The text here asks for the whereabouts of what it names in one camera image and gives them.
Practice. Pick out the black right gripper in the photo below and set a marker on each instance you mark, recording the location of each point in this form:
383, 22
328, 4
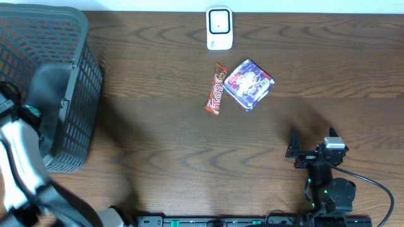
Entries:
307, 157

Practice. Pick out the purple snack pack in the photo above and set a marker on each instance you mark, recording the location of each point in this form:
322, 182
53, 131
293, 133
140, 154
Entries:
248, 84

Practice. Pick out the orange Top chocolate bar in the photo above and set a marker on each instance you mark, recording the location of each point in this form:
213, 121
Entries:
215, 96

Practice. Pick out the teal snack packet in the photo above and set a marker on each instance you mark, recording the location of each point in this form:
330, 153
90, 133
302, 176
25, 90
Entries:
33, 110

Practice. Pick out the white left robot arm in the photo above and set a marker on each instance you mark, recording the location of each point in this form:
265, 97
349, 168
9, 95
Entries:
29, 190

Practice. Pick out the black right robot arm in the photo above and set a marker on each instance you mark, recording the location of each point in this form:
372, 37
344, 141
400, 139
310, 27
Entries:
331, 197

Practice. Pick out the grey plastic mesh basket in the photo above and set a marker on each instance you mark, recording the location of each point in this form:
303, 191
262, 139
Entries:
45, 53

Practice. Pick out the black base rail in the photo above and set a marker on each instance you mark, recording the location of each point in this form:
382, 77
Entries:
281, 221

